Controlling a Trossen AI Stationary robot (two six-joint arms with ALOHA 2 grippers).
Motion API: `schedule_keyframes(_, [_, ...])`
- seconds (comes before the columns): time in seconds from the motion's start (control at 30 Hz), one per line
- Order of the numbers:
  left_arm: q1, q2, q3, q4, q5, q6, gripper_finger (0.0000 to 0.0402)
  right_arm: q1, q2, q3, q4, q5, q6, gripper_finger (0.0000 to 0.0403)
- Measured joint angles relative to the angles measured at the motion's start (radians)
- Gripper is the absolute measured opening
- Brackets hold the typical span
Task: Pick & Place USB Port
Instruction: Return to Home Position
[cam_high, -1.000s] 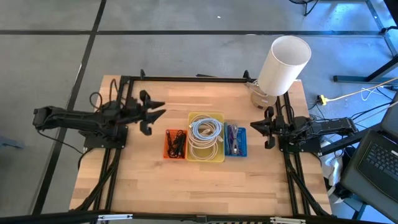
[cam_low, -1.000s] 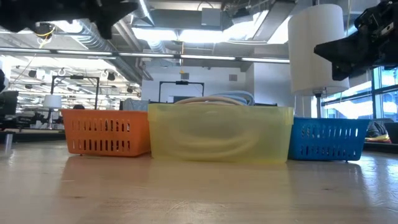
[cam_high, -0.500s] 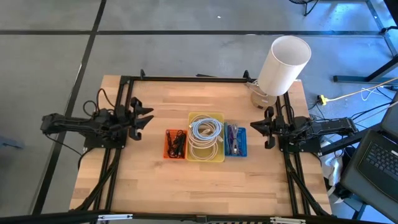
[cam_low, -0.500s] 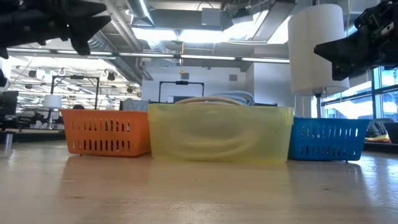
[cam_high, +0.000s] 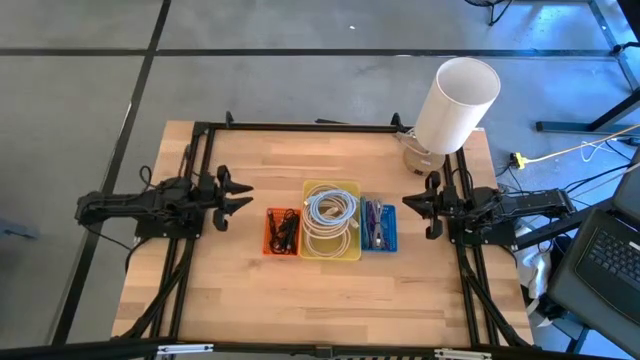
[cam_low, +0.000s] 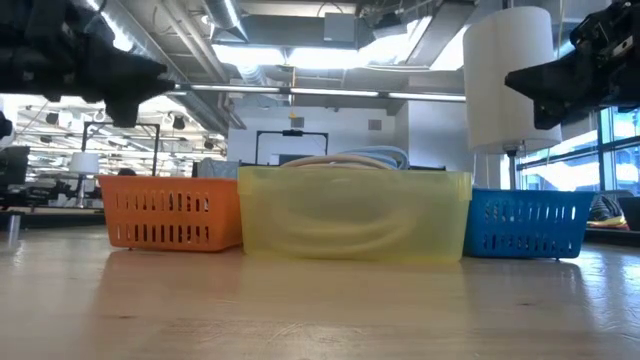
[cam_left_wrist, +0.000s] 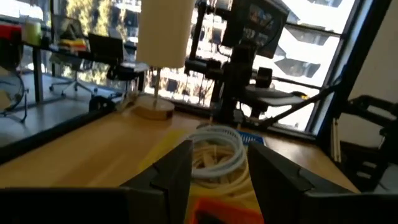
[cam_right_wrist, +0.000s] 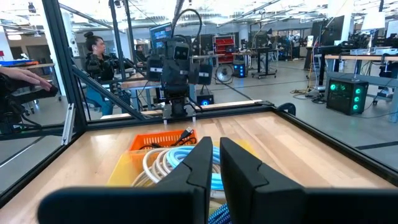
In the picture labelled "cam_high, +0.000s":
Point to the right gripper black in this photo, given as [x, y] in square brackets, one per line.
[434, 227]

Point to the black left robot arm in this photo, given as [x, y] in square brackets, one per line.
[125, 205]

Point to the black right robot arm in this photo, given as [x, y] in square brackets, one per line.
[525, 202]

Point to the black desk base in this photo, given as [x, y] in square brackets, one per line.
[565, 126]

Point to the blue plastic basket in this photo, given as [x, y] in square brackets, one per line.
[392, 225]

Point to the white plastic bag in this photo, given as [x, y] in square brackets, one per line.
[530, 270]

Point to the yellow power plug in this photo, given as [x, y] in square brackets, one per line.
[520, 160]

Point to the yellow plastic basket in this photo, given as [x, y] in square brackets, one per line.
[356, 250]

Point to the dark grey laptop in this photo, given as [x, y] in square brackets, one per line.
[610, 260]

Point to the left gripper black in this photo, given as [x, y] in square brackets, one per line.
[220, 220]

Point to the orange plastic basket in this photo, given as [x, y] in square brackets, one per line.
[265, 250]

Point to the round wooden lamp base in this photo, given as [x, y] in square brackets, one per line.
[425, 164]

